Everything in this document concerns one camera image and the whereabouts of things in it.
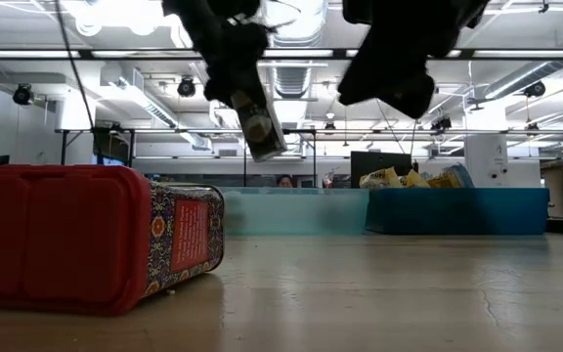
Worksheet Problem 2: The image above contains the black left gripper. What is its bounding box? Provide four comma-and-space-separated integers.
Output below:
182, 21, 270, 108

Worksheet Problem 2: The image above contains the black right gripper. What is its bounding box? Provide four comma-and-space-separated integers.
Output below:
337, 25, 474, 121

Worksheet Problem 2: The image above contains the herb spice jar white label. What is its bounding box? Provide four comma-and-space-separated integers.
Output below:
231, 90, 288, 163

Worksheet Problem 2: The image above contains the white yellow snack bag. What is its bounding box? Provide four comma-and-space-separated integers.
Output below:
359, 166, 404, 190

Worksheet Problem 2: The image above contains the blue white snack bag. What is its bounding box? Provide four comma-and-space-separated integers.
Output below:
427, 162, 476, 190

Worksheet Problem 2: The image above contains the smoked paprika tin red lid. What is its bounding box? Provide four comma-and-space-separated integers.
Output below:
0, 163, 226, 317

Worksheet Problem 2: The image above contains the black ceiling spotlight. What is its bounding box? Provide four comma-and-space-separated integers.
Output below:
12, 83, 34, 107
523, 80, 547, 99
176, 76, 197, 98

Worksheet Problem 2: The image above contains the black monitor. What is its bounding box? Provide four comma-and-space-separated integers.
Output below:
350, 151, 413, 190

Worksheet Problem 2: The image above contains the dark background screen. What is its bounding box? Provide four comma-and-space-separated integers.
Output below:
92, 127, 132, 165

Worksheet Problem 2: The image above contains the light green plastic bin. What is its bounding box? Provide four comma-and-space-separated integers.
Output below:
220, 187, 371, 237

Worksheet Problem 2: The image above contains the teal blue plastic bin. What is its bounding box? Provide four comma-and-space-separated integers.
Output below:
365, 187, 551, 237

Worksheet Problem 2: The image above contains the silver air duct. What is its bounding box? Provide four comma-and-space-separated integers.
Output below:
266, 0, 331, 99

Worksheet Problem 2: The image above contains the black background rack frame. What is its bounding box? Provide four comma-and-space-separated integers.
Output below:
55, 127, 563, 190

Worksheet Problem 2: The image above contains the black aluminium table frame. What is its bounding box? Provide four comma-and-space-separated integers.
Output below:
0, 47, 563, 62

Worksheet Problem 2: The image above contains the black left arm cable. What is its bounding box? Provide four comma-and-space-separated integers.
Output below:
54, 0, 98, 131

